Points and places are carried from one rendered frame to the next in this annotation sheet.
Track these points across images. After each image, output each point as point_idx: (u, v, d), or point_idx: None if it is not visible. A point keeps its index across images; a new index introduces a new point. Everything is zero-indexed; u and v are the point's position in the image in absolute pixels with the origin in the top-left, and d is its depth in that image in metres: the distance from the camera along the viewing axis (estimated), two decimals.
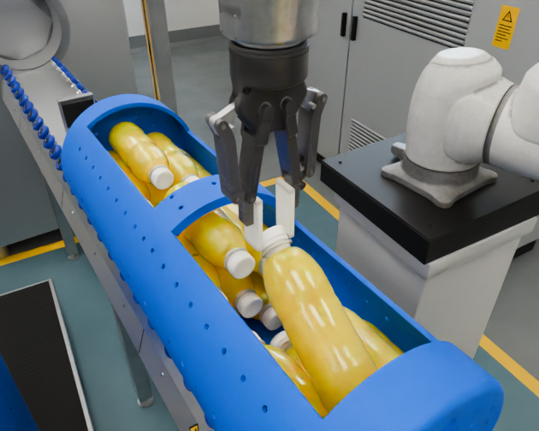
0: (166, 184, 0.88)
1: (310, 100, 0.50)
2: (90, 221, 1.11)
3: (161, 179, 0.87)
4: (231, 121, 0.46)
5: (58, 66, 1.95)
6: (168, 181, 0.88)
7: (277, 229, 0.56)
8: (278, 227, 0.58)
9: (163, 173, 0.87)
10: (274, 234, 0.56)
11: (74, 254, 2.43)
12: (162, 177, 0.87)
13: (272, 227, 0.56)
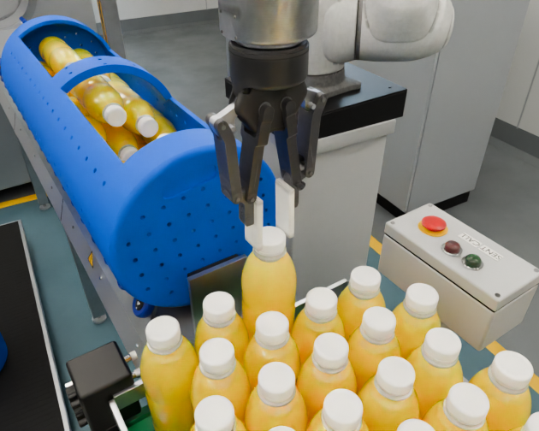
0: None
1: (310, 100, 0.50)
2: (29, 126, 1.33)
3: None
4: (231, 121, 0.46)
5: None
6: None
7: (281, 246, 0.57)
8: (280, 232, 0.58)
9: None
10: (275, 251, 0.57)
11: (44, 203, 2.65)
12: None
13: (277, 245, 0.57)
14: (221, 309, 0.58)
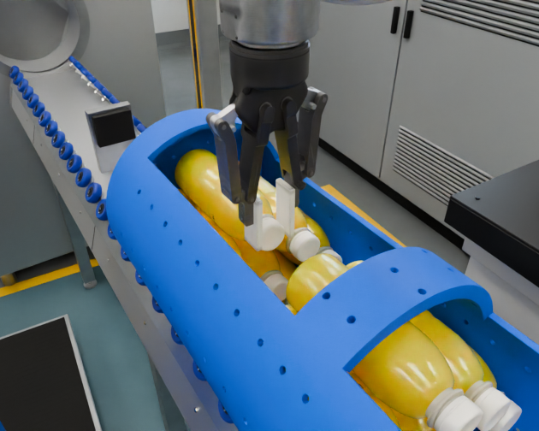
0: (274, 242, 0.58)
1: (311, 100, 0.50)
2: (140, 280, 0.81)
3: (268, 235, 0.57)
4: (231, 121, 0.46)
5: (77, 67, 1.66)
6: (276, 239, 0.58)
7: None
8: None
9: (272, 227, 0.57)
10: None
11: (91, 281, 2.13)
12: (270, 233, 0.57)
13: None
14: None
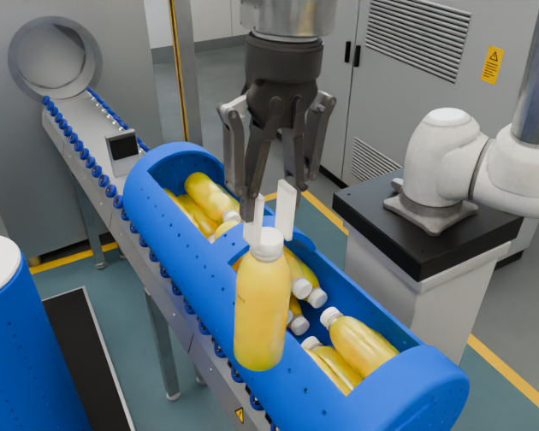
0: (274, 239, 0.57)
1: (320, 103, 0.51)
2: (142, 244, 1.34)
3: (262, 234, 0.58)
4: (241, 112, 0.47)
5: (93, 97, 2.19)
6: (275, 236, 0.58)
7: None
8: None
9: (262, 228, 0.59)
10: None
11: (101, 262, 2.66)
12: (263, 233, 0.58)
13: None
14: None
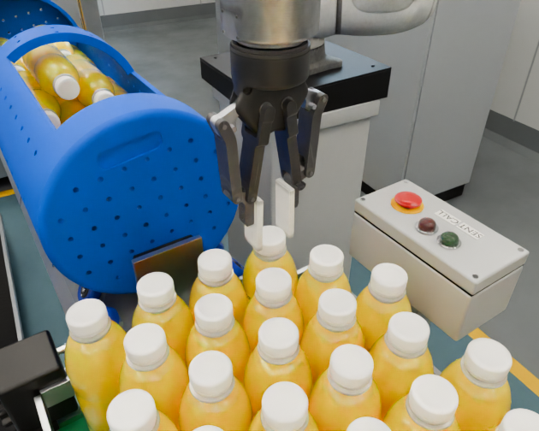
0: (275, 238, 0.57)
1: (311, 100, 0.50)
2: None
3: (263, 234, 0.58)
4: (232, 121, 0.46)
5: None
6: (276, 235, 0.58)
7: (225, 271, 0.54)
8: (226, 255, 0.55)
9: (263, 227, 0.59)
10: (220, 276, 0.54)
11: None
12: (265, 233, 0.58)
13: (222, 269, 0.53)
14: (156, 292, 0.50)
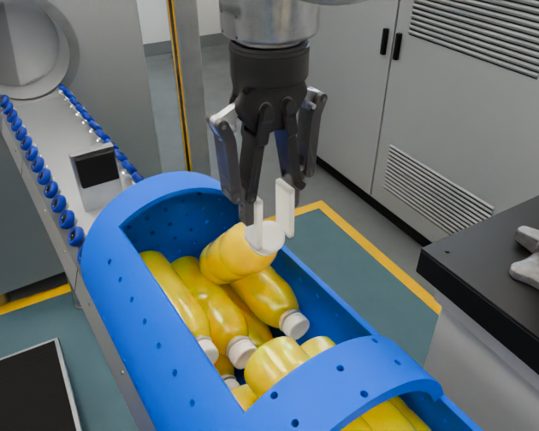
0: None
1: (310, 100, 0.50)
2: None
3: None
4: (231, 121, 0.46)
5: (66, 96, 1.68)
6: None
7: None
8: None
9: None
10: None
11: None
12: None
13: None
14: None
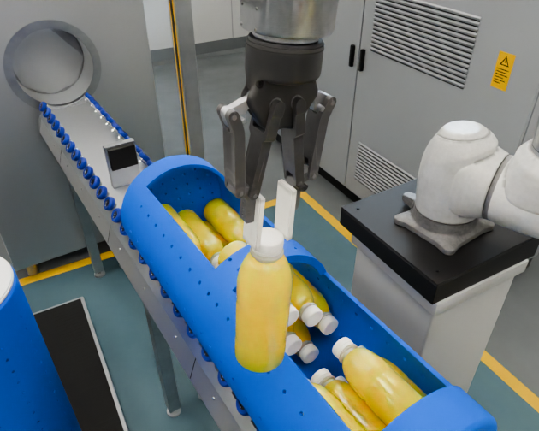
0: None
1: (320, 103, 0.51)
2: (141, 261, 1.28)
3: None
4: (242, 114, 0.47)
5: (91, 103, 2.13)
6: None
7: None
8: None
9: None
10: None
11: (100, 271, 2.60)
12: None
13: None
14: None
